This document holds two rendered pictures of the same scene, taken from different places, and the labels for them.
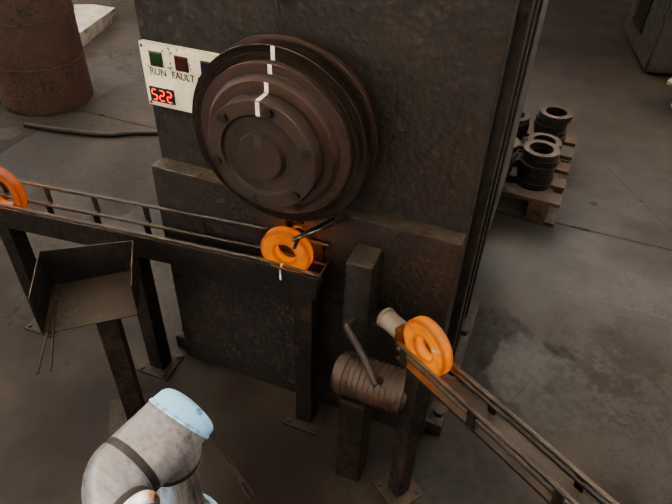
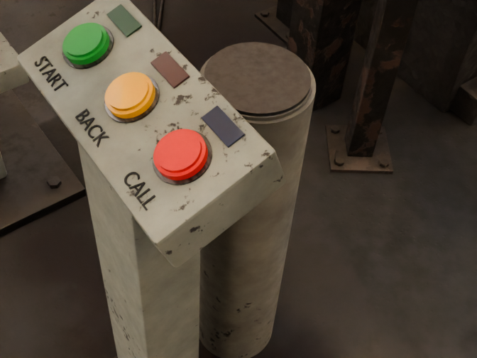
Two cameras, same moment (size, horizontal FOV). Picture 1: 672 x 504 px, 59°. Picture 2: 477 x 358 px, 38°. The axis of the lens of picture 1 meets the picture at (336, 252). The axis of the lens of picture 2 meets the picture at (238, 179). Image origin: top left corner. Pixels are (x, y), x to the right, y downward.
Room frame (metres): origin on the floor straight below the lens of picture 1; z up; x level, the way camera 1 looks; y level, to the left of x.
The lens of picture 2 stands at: (0.10, -0.52, 0.98)
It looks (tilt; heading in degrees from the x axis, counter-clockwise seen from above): 50 degrees down; 31
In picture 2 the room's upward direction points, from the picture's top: 4 degrees clockwise
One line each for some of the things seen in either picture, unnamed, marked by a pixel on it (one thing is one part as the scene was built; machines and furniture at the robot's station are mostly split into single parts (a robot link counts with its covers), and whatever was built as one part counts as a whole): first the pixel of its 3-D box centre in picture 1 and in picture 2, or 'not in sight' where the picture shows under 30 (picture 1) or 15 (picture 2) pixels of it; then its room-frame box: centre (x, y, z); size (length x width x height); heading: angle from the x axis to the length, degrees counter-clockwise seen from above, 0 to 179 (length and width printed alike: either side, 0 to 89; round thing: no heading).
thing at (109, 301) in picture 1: (110, 352); not in sight; (1.23, 0.70, 0.36); 0.26 x 0.20 x 0.72; 105
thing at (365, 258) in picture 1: (362, 286); not in sight; (1.24, -0.08, 0.68); 0.11 x 0.08 x 0.24; 160
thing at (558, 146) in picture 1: (465, 131); not in sight; (3.09, -0.72, 0.22); 1.20 x 0.81 x 0.44; 68
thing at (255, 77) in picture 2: not in sight; (243, 229); (0.55, -0.26, 0.26); 0.12 x 0.12 x 0.52
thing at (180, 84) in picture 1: (185, 80); not in sight; (1.53, 0.43, 1.15); 0.26 x 0.02 x 0.18; 70
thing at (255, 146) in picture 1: (263, 153); not in sight; (1.22, 0.18, 1.11); 0.28 x 0.06 x 0.28; 70
